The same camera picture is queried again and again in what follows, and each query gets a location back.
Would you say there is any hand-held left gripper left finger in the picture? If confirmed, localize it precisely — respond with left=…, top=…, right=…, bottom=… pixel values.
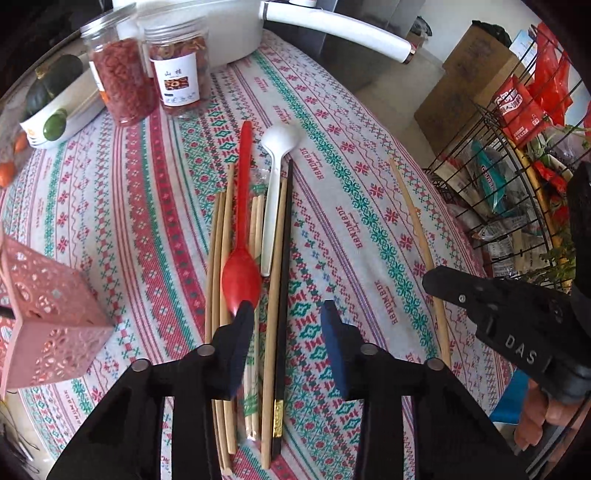
left=46, top=300, right=257, bottom=480

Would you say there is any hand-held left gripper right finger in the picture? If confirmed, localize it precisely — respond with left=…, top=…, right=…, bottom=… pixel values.
left=320, top=300, right=529, bottom=480

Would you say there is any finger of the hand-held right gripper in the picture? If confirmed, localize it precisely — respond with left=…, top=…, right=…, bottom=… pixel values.
left=422, top=265, right=497, bottom=324

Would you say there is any bundle of wooden chopsticks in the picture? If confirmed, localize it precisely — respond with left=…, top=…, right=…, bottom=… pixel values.
left=204, top=164, right=289, bottom=476

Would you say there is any red plastic spoon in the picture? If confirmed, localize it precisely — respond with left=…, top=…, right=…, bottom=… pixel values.
left=222, top=121, right=262, bottom=319

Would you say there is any single wooden chopstick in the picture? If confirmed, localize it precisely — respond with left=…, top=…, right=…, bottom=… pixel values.
left=388, top=158, right=452, bottom=370

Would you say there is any pink perforated utensil holder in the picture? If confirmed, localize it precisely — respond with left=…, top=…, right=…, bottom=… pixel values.
left=0, top=233, right=115, bottom=391

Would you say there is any white plastic spoon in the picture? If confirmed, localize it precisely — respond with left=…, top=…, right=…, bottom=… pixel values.
left=260, top=124, right=301, bottom=278

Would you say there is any person's right hand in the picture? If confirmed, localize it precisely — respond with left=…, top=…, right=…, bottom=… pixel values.
left=515, top=374, right=573, bottom=450

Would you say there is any green leafy vegetable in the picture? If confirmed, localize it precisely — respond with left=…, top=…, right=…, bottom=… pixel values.
left=526, top=244, right=575, bottom=296

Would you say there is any teal packet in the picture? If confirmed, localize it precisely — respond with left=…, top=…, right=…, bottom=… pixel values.
left=471, top=141, right=509, bottom=213

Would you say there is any red snack packet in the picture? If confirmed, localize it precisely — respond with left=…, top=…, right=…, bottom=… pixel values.
left=492, top=76, right=550, bottom=144

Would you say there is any cardboard box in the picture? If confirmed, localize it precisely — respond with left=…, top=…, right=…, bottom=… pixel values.
left=414, top=23, right=525, bottom=155

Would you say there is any red plastic bag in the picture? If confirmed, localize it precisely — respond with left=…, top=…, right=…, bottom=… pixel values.
left=526, top=28, right=575, bottom=125

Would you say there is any grey refrigerator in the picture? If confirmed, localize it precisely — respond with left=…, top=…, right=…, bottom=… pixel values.
left=263, top=0, right=430, bottom=93

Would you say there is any blue paper box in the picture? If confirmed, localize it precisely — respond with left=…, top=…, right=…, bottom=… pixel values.
left=510, top=30, right=539, bottom=58

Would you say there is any black bag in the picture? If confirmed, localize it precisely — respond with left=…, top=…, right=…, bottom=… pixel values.
left=471, top=21, right=513, bottom=47

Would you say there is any clear jar of dried slices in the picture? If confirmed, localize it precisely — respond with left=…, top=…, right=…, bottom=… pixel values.
left=143, top=16, right=211, bottom=118

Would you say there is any white bowl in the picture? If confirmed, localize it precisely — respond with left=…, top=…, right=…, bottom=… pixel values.
left=19, top=69, right=106, bottom=149

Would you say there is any clear jar of goji berries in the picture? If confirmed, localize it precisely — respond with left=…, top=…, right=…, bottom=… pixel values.
left=81, top=9, right=158, bottom=125

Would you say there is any black wire rack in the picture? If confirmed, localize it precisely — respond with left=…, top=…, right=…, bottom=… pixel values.
left=425, top=23, right=591, bottom=296

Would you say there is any white pot with long handle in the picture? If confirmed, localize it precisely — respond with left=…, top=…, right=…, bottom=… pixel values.
left=113, top=0, right=416, bottom=79

